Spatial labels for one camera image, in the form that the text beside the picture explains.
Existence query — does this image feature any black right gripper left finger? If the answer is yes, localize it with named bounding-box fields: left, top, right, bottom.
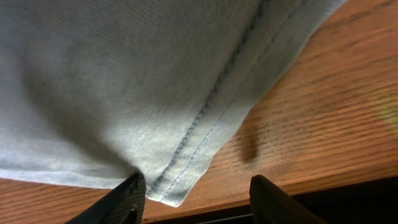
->
left=67, top=173, right=146, bottom=224

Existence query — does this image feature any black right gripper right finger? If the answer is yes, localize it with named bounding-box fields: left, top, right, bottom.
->
left=249, top=175, right=326, bottom=224

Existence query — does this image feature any light blue t-shirt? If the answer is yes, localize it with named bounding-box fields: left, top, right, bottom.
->
left=1, top=0, right=341, bottom=207

